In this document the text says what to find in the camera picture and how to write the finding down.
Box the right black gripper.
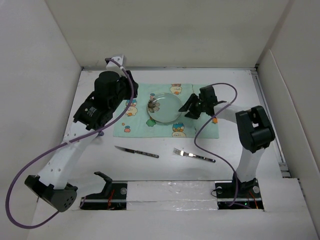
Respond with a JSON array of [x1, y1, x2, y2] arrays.
[[178, 93, 207, 119]]

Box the green floral plate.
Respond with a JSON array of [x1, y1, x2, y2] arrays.
[[147, 93, 183, 123]]

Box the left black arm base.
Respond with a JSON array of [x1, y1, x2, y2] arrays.
[[79, 171, 128, 211]]

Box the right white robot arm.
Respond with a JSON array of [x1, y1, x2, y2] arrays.
[[178, 84, 275, 197]]

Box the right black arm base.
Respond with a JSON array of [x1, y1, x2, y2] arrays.
[[210, 178, 264, 210]]

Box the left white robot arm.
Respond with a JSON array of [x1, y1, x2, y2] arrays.
[[24, 70, 139, 213]]

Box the steel table fork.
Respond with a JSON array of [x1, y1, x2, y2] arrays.
[[172, 148, 216, 163]]

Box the steel table knife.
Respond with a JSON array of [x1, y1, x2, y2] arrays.
[[114, 145, 160, 159]]

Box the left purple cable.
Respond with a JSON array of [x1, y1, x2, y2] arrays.
[[5, 57, 135, 230]]

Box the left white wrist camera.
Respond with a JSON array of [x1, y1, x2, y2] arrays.
[[104, 54, 126, 71]]

